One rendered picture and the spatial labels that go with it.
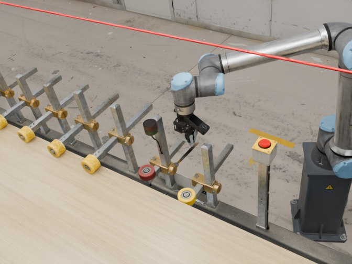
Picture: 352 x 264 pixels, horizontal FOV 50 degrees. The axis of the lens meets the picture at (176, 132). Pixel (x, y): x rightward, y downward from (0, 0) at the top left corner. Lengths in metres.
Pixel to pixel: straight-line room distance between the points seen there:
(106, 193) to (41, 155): 0.49
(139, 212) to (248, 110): 2.06
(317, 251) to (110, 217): 0.89
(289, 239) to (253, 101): 2.02
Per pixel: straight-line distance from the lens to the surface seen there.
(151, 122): 1.65
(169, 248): 1.56
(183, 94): 1.55
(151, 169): 1.82
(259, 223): 1.79
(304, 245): 1.79
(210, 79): 1.55
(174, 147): 1.97
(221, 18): 4.72
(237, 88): 3.79
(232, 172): 2.97
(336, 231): 2.65
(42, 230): 1.79
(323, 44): 1.70
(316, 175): 2.19
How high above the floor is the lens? 2.22
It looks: 41 degrees down
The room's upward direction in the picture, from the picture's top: 10 degrees counter-clockwise
